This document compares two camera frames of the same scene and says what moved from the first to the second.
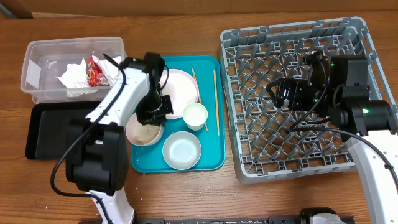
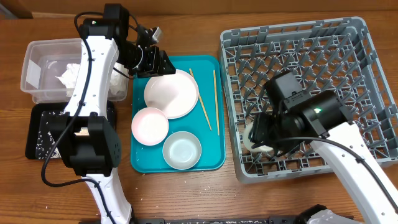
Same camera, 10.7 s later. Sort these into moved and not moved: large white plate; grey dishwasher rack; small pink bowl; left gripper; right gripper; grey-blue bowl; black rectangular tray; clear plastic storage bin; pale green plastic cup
Moved: small pink bowl; pale green plastic cup; right gripper; left gripper
Not moved: grey dishwasher rack; grey-blue bowl; large white plate; black rectangular tray; clear plastic storage bin
